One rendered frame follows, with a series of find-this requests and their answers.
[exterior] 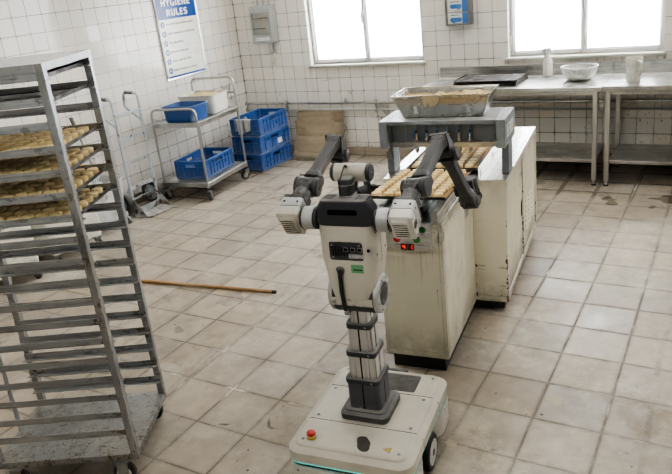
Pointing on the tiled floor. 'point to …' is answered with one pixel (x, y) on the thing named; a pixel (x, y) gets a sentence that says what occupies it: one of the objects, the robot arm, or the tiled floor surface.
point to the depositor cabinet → (502, 219)
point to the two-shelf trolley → (201, 145)
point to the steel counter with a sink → (656, 74)
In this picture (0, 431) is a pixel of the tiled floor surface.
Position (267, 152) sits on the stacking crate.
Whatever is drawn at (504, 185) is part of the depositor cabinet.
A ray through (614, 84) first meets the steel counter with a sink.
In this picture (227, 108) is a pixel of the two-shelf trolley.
